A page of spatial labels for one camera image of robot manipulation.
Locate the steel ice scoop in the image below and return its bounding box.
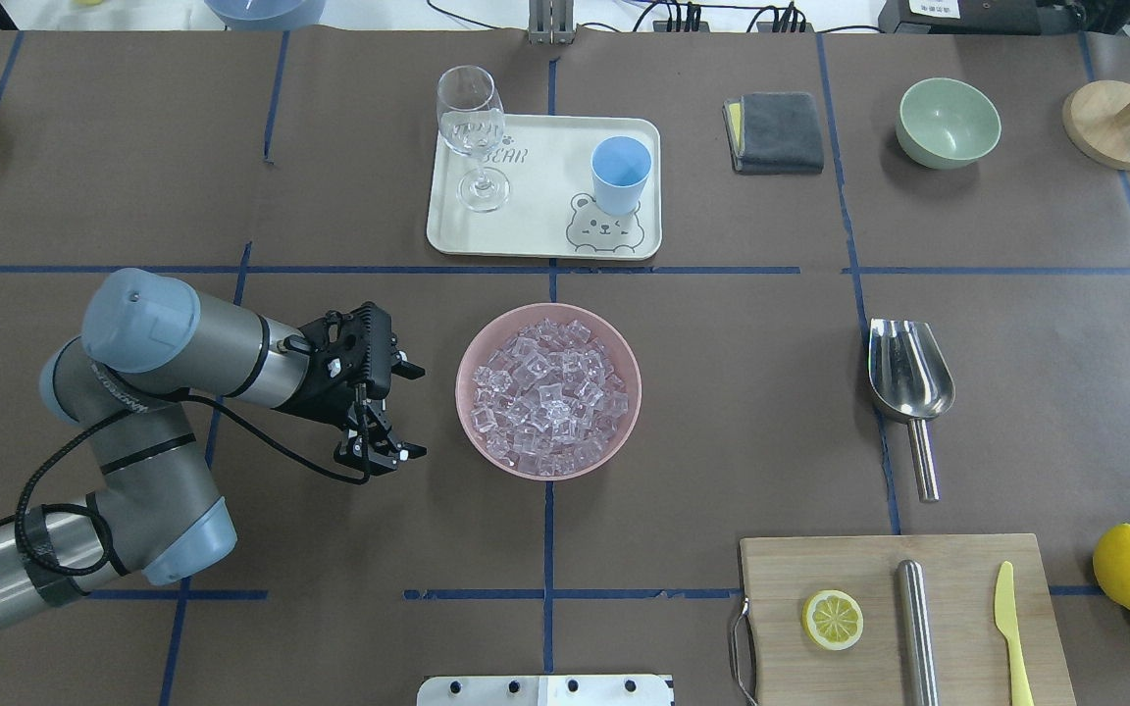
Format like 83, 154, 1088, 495
867, 319, 955, 502

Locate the clear wine glass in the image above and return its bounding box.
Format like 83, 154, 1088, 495
436, 66, 511, 213

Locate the steel cylindrical muddler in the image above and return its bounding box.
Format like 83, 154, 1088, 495
897, 559, 939, 705

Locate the wooden cutting board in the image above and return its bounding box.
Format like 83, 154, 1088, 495
739, 533, 1076, 705

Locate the lemon half slice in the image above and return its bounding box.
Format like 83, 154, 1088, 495
799, 589, 864, 651

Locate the green bowl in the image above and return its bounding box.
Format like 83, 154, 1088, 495
896, 77, 1002, 169

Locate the pink bowl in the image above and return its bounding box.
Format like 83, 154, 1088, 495
455, 303, 642, 481

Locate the blue bowl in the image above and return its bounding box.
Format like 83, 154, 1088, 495
203, 0, 328, 30

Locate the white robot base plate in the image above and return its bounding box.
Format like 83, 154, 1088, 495
416, 672, 676, 705

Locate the yellow plastic knife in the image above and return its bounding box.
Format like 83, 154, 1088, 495
993, 560, 1035, 706

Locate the grey folded cloth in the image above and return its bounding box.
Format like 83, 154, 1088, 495
725, 91, 825, 175

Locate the cream bear tray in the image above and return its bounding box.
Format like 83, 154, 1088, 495
426, 115, 662, 261

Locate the clear ice cubes pile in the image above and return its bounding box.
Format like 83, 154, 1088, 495
472, 320, 631, 477

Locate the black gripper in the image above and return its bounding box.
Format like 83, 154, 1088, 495
283, 300, 428, 474

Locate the light blue cup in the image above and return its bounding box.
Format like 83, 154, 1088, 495
591, 136, 653, 216

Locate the wooden mug tree stand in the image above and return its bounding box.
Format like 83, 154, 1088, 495
1061, 80, 1130, 171

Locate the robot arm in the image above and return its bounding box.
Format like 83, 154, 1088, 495
0, 269, 426, 630

